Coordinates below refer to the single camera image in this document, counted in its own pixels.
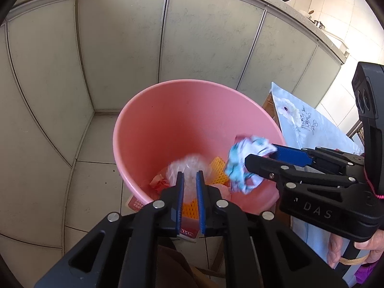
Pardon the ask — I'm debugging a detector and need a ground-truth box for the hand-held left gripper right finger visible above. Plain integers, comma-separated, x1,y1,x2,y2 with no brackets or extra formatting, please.
195,170,349,288

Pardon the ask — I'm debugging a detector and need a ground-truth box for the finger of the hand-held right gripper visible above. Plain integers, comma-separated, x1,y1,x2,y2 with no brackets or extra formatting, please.
271,144,366,175
244,153,359,191

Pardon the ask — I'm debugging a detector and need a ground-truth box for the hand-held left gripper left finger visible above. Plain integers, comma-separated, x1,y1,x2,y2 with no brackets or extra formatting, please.
34,171,185,288

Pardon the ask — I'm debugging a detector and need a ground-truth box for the large yellow foam net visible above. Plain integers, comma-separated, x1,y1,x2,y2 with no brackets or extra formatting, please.
181,198,201,220

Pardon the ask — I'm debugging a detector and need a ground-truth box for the printed paper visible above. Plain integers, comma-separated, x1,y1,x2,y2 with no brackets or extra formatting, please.
224,135,278,194

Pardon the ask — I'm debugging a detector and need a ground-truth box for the red plastic wrapper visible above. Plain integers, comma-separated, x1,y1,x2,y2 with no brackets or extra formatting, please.
149,172,172,200

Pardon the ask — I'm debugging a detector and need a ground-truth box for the white plastic bag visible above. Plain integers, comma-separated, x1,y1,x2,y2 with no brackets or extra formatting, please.
166,153,211,204

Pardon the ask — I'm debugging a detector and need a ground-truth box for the small yellow foam net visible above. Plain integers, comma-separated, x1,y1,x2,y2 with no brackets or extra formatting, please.
208,156,231,186

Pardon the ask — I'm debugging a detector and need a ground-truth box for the pink plastic bucket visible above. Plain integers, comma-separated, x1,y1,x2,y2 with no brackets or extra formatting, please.
112,79,287,217

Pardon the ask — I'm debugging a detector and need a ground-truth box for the person's right hand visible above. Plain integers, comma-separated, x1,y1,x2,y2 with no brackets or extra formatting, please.
327,229,384,270

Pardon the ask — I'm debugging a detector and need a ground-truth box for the light blue floral tablecloth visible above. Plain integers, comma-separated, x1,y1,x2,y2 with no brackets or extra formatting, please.
270,81,365,257

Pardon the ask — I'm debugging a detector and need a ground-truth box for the red white flat packet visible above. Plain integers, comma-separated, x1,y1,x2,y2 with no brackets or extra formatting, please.
127,193,200,244

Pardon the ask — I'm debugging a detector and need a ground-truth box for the purple clothing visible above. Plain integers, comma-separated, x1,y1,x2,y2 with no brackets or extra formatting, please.
353,261,384,288

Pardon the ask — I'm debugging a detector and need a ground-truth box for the wooden table frame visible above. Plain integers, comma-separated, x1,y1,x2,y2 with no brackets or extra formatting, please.
262,93,282,128

